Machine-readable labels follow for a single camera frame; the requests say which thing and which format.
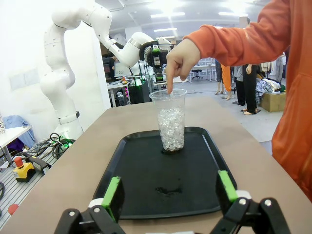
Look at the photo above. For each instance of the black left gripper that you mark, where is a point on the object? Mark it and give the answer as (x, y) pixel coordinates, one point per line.
(158, 61)

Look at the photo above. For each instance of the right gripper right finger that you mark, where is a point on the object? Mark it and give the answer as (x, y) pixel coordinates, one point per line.
(226, 190)

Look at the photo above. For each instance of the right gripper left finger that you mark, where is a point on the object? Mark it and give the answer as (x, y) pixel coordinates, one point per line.
(114, 195)

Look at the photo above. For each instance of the clear plastic cup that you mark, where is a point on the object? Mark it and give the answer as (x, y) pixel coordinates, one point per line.
(170, 102)

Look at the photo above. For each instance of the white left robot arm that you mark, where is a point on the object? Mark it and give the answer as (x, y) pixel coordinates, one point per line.
(57, 73)

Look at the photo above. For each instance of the person's right forearm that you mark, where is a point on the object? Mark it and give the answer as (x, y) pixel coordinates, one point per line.
(219, 46)

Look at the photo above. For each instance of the person's right hand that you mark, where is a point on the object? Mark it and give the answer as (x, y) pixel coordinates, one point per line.
(182, 58)

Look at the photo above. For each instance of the ceiling light panel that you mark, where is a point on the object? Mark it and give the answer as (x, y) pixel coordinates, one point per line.
(168, 15)
(165, 29)
(228, 13)

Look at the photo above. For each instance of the black computer case green lights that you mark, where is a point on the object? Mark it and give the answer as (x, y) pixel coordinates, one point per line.
(137, 92)

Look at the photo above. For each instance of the black office chair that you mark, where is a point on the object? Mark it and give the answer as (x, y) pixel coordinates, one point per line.
(197, 73)

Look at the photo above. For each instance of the black plastic tray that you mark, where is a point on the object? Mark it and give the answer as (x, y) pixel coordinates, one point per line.
(151, 175)

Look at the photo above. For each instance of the standing person dark clothes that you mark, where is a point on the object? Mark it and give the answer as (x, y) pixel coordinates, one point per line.
(112, 65)

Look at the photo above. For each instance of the white office desk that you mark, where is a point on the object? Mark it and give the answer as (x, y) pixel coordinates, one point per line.
(118, 89)

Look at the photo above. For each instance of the mannequin in dark dress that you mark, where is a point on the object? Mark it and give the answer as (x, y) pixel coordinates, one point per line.
(218, 75)

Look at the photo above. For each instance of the ice cubes pile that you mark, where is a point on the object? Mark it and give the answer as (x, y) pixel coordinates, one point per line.
(171, 129)

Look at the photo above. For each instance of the grey handheld control pendant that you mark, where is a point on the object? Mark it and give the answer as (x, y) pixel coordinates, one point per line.
(39, 164)

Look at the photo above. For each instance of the yellow emergency stop box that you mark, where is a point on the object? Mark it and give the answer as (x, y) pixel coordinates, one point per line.
(23, 171)

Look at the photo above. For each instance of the mannequin in black trousers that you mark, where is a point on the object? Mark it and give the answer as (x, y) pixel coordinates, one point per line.
(249, 85)

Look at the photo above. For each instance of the cardboard box with clothes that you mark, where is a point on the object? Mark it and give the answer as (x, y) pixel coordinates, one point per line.
(271, 102)

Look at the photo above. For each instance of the red emergency stop button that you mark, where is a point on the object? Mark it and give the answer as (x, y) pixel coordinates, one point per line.
(12, 210)

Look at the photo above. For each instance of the person in orange hoodie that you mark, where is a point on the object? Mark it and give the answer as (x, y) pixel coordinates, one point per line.
(292, 109)

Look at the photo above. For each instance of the purple cloth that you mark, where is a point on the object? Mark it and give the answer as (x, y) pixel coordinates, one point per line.
(15, 146)

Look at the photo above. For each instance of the pile of clothes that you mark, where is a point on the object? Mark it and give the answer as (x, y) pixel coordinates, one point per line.
(269, 85)

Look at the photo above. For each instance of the blue cloth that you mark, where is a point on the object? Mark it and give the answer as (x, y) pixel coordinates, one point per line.
(22, 124)

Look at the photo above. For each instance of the small white table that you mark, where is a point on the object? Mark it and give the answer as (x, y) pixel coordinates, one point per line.
(12, 136)

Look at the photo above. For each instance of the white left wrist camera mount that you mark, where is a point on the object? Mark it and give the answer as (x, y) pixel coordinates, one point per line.
(163, 40)

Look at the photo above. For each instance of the grey aluminium base plate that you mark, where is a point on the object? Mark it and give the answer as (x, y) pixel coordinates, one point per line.
(14, 195)

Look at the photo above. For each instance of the white wall paper sheet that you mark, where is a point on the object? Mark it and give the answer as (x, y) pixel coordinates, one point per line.
(31, 76)
(17, 80)

